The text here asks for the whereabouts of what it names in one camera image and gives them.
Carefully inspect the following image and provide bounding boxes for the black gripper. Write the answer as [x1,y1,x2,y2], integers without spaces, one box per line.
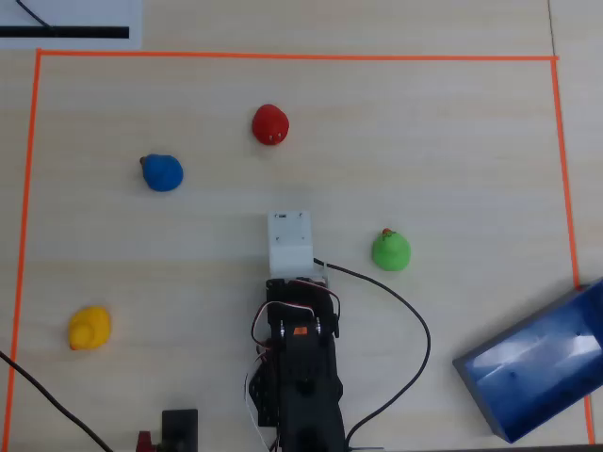
[265,277,332,308]

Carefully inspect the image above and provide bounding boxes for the green rubber duck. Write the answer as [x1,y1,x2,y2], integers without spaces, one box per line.
[370,227,413,273]

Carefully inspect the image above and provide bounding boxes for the red rubber duck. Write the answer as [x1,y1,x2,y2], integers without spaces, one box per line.
[251,104,290,147]

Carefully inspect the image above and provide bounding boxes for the blue rubber duck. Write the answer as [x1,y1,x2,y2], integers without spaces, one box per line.
[139,153,185,193]

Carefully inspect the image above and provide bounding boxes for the yellow rubber duck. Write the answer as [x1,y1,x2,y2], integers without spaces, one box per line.
[68,305,112,352]

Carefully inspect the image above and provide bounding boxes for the blue plastic box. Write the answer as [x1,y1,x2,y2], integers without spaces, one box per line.
[451,277,603,444]

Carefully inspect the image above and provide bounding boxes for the black clamp block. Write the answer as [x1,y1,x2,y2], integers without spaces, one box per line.
[160,409,200,452]

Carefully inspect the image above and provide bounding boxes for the orange tape strip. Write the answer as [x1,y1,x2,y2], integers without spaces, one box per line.
[36,48,561,63]
[3,49,44,452]
[550,58,596,446]

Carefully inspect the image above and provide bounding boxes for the black bar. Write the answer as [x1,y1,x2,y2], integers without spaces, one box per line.
[0,25,131,40]

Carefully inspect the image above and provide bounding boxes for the white paper sheet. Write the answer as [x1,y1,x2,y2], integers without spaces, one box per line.
[0,0,143,50]

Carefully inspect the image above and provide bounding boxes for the red white black servo wire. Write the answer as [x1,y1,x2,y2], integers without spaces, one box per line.
[251,299,318,360]
[287,278,342,338]

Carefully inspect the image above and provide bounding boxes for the black camera cable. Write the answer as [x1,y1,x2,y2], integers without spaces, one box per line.
[312,256,432,448]

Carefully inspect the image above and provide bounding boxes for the thick black cable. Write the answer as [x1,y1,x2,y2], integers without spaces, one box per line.
[0,349,115,452]

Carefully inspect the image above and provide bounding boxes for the thin black cable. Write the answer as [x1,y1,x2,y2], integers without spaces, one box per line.
[15,0,54,30]

